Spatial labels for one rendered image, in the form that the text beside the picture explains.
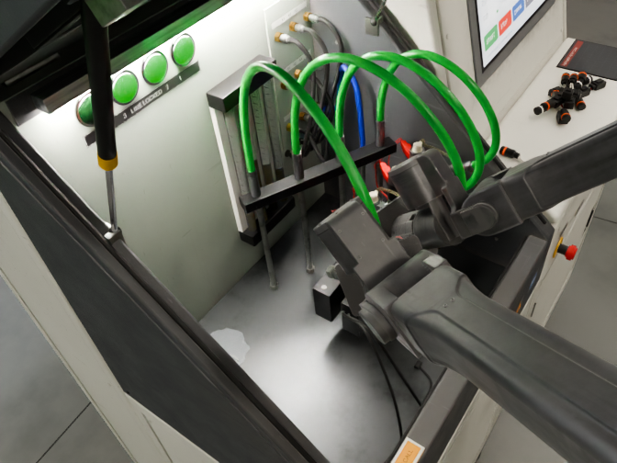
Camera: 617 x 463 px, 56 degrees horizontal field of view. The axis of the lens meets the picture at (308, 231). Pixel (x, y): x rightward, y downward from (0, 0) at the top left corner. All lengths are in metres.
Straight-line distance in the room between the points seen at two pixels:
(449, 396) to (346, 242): 0.49
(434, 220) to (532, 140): 0.68
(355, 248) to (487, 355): 0.21
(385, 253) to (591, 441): 0.29
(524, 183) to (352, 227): 0.25
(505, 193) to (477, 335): 0.35
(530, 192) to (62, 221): 0.55
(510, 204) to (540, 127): 0.74
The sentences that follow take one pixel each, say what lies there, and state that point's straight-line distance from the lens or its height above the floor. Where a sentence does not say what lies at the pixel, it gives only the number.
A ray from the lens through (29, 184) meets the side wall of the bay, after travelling 0.76.
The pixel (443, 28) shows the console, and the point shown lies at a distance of 1.16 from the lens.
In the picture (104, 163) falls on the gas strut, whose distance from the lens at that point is 0.61.
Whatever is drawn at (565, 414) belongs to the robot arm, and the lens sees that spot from 0.33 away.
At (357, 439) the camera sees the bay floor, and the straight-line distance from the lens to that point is 1.07.
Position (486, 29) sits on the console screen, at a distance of 1.31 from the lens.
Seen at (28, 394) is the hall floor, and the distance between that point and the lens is 2.38.
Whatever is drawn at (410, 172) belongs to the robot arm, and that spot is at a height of 1.32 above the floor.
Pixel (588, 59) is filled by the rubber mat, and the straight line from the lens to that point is 1.73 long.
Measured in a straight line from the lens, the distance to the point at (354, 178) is 0.68.
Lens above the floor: 1.80
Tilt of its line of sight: 45 degrees down
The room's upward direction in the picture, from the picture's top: 7 degrees counter-clockwise
